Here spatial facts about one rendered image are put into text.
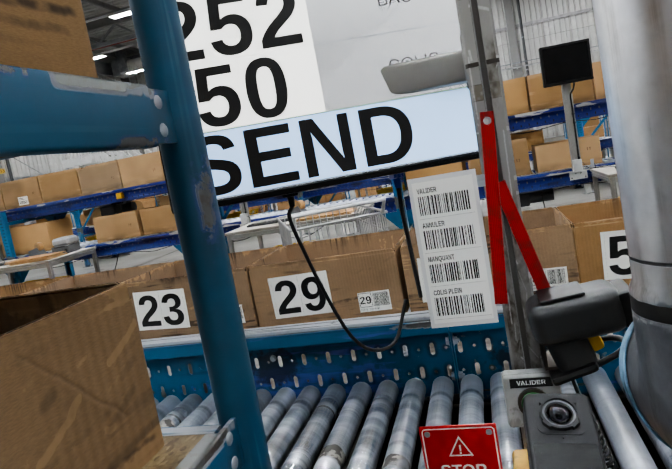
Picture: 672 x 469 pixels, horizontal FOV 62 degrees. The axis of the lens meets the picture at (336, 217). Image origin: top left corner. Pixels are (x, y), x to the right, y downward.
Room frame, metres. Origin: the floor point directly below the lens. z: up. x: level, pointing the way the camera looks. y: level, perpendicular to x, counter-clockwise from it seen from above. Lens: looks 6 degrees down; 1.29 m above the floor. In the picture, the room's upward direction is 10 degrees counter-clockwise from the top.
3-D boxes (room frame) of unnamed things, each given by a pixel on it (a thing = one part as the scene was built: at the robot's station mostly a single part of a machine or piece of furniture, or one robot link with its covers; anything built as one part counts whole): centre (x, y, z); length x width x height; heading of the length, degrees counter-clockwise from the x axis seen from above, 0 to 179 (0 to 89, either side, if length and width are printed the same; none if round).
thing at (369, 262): (1.51, 0.02, 0.96); 0.39 x 0.29 x 0.17; 74
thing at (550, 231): (1.41, -0.36, 0.97); 0.39 x 0.29 x 0.17; 75
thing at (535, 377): (0.66, -0.20, 0.95); 0.07 x 0.03 x 0.07; 75
